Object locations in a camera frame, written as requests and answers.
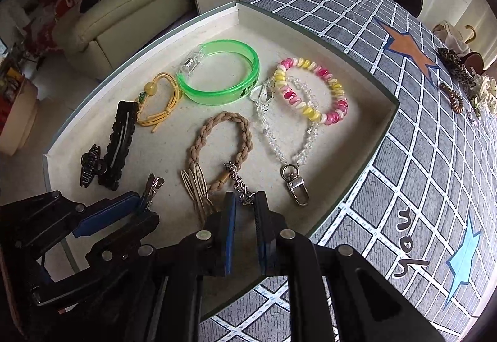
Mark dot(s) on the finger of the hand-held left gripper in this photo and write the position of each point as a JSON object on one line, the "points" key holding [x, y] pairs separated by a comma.
{"points": [[108, 210], [124, 237]]}

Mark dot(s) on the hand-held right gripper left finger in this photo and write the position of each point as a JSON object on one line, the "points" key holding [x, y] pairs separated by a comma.
{"points": [[232, 233]]}

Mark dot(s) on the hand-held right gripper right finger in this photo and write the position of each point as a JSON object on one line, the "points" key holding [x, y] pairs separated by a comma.
{"points": [[261, 233]]}

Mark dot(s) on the black claw clip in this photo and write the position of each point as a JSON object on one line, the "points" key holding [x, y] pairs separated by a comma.
{"points": [[90, 167]]}

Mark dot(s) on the silver alligator clip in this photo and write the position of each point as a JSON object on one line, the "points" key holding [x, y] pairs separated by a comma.
{"points": [[153, 186]]}

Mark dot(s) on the beige hair clip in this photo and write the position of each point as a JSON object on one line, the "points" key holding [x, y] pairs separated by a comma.
{"points": [[194, 186]]}

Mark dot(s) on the long black hair clip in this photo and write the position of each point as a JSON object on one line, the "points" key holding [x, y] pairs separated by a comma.
{"points": [[120, 140]]}

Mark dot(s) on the white tray box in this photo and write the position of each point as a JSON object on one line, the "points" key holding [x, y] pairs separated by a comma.
{"points": [[233, 101]]}

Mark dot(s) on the wooden side table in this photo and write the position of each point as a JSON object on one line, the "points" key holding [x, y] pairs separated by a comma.
{"points": [[11, 101]]}

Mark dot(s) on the checkered tablecloth with stars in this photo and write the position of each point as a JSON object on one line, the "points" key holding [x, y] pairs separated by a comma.
{"points": [[407, 132]]}

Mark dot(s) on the cream sofa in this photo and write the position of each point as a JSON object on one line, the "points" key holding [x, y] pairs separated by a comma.
{"points": [[128, 19]]}

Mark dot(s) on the leopard print scrunchie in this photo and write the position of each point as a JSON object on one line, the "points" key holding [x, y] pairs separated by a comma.
{"points": [[454, 62]]}

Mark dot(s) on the cream scrunchie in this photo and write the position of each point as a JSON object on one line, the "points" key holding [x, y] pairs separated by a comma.
{"points": [[489, 93]]}

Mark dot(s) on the white cloth bag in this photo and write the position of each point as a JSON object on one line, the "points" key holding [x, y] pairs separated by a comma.
{"points": [[450, 37]]}

